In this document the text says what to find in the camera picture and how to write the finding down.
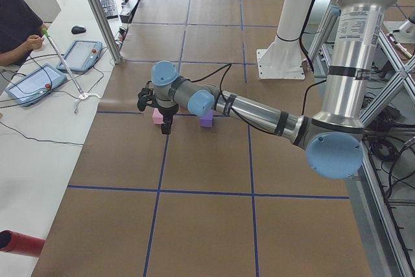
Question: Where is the far teach pendant tablet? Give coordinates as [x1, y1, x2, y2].
[63, 40, 103, 73]

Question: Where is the brown paper table cover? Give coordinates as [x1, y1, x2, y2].
[33, 0, 371, 276]

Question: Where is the long reacher stick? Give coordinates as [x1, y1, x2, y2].
[41, 27, 102, 115]

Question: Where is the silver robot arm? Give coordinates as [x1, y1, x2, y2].
[150, 0, 397, 179]

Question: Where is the near teach pendant tablet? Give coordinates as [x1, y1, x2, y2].
[5, 64, 67, 106]

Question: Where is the red cylinder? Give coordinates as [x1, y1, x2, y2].
[1, 230, 45, 258]

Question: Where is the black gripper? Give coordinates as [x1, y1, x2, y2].
[158, 104, 178, 134]

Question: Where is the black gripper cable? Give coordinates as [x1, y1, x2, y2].
[191, 62, 233, 99]

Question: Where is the teach pendant tablet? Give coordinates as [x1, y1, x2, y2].
[63, 40, 103, 73]
[5, 64, 67, 106]

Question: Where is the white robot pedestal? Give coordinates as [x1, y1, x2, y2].
[255, 0, 341, 80]

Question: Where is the person in black shirt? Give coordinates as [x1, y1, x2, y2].
[1, 0, 47, 66]

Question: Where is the pink foam block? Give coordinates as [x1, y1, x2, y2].
[152, 108, 163, 125]

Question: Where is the aluminium frame post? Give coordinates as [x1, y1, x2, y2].
[88, 0, 122, 64]

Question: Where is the black computer mouse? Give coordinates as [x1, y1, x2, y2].
[71, 25, 86, 34]

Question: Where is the black keyboard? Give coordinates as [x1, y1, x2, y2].
[99, 0, 118, 19]

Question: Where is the purple foam block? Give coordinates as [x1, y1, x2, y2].
[199, 110, 213, 128]

